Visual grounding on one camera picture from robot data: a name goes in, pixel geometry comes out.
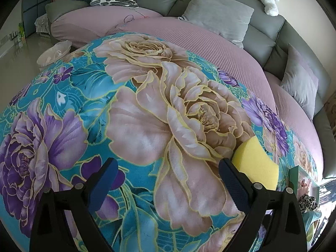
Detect green white cartons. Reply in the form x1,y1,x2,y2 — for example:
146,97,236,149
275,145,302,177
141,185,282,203
9,22,27,42

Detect dark blue-grey refrigerator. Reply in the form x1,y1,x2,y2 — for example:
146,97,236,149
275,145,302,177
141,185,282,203
21,0,57,38

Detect grey and pink pillow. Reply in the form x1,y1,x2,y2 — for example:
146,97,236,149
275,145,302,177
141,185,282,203
280,43,319,121

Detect white plastic basin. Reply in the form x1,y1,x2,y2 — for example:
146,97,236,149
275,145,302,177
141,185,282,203
37,41,72,67

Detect teal floral blanket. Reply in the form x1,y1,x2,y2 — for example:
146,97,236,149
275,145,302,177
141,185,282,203
0,31,319,252

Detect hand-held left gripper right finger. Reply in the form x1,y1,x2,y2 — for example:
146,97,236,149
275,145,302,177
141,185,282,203
219,158,307,252

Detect pink ribbed sofa cover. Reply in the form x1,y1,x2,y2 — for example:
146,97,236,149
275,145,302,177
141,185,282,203
50,7,323,181

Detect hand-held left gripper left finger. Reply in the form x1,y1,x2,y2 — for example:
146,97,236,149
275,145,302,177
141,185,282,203
29,157,119,252

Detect pink satin scrunchie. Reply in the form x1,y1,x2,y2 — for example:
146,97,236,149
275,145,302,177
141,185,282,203
299,177,313,195

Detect plain grey pillow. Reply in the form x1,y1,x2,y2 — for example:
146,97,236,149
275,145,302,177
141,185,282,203
178,0,255,48

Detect white floral box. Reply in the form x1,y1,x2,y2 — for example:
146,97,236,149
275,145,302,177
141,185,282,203
35,15,51,35

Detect leopard print scrunchie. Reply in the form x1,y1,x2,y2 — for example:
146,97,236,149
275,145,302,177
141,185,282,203
299,194,319,213

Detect grey sofa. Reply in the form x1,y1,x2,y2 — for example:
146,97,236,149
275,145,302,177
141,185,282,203
45,0,336,181

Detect light green sponge cloth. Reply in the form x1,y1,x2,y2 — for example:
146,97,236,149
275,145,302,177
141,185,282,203
306,224,315,243

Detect yellow sponge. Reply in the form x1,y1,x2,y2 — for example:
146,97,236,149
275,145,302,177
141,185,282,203
231,136,279,192

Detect teal shallow cardboard box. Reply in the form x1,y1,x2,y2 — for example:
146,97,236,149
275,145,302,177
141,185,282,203
288,166,327,242

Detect beige patterned curtain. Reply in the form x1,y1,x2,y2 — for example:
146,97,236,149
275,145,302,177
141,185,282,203
323,91,336,139

